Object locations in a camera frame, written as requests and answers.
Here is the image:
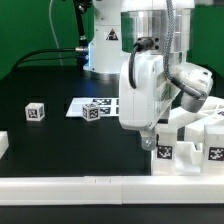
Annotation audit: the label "white sheet with tags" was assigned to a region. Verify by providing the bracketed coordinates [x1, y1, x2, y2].
[66, 97, 119, 117]

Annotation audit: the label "white part at left edge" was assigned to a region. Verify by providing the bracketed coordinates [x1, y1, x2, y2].
[0, 131, 9, 159]

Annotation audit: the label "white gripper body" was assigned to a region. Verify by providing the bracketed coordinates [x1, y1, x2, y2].
[119, 51, 213, 131]

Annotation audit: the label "white chair seat frame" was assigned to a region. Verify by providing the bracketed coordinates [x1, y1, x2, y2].
[151, 141, 205, 176]

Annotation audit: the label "white front barrier rail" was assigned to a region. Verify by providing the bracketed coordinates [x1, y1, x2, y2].
[0, 176, 224, 206]

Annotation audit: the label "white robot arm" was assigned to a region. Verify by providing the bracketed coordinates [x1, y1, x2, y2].
[119, 0, 213, 150]

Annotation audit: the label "small white tagged block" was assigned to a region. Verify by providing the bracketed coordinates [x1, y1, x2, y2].
[25, 103, 45, 122]

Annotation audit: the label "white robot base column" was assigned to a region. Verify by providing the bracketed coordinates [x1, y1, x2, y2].
[84, 0, 129, 80]

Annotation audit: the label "white tagged cube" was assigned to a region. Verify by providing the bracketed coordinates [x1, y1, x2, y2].
[82, 103, 100, 121]

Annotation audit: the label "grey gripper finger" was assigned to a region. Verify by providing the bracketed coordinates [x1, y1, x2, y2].
[140, 129, 156, 151]

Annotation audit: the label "black cables at base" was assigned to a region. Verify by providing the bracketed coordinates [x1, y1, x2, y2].
[11, 0, 90, 72]

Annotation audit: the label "white chair back assembly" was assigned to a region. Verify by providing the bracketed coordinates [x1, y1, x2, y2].
[168, 96, 224, 145]

